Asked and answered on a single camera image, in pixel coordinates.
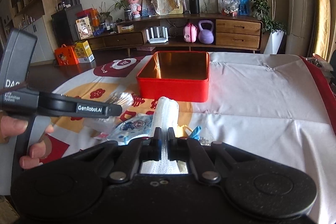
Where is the yellow cardboard box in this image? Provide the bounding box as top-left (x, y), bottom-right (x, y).
top-left (72, 40), bottom-right (95, 63)

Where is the orange gift bag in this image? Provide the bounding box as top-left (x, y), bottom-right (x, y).
top-left (54, 44), bottom-right (79, 66)

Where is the black side cabinet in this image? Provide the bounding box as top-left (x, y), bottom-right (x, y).
top-left (51, 0), bottom-right (83, 47)

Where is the blue cartoon face mask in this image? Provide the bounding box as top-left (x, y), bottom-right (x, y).
top-left (106, 114), bottom-right (153, 145)

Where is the person left hand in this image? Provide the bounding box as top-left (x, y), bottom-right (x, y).
top-left (1, 113), bottom-right (54, 170)

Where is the snack box with picture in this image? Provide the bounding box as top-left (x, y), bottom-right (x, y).
top-left (76, 16), bottom-right (93, 40)

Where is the white plant pot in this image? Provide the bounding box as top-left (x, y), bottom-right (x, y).
top-left (264, 30), bottom-right (285, 55)

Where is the small potted plant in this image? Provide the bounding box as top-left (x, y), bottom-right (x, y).
top-left (113, 0), bottom-right (132, 21)

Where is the white wifi router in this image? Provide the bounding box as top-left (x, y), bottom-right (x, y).
top-left (145, 26), bottom-right (169, 44)

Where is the clear plastic bag of items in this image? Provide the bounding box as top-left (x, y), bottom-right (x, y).
top-left (221, 0), bottom-right (240, 16)

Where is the yellow curtain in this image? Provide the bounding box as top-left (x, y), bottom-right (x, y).
top-left (310, 0), bottom-right (335, 61)

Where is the blue bottle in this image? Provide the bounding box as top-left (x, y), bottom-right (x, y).
top-left (238, 0), bottom-right (249, 16)

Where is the black cylinder speaker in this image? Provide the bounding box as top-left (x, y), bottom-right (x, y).
top-left (189, 0), bottom-right (200, 14)

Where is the red metal tin box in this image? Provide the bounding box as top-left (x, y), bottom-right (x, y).
top-left (137, 51), bottom-right (210, 102)

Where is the wooden wall shelf cabinet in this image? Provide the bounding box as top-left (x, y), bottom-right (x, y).
top-left (1, 0), bottom-right (58, 65)

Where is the pink plush doll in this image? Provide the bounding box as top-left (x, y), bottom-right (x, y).
top-left (126, 0), bottom-right (142, 19)

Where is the purple kettlebell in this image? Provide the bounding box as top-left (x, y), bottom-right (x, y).
top-left (198, 20), bottom-right (214, 44)

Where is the wooden TV cabinet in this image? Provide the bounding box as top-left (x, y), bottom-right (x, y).
top-left (87, 14), bottom-right (263, 52)

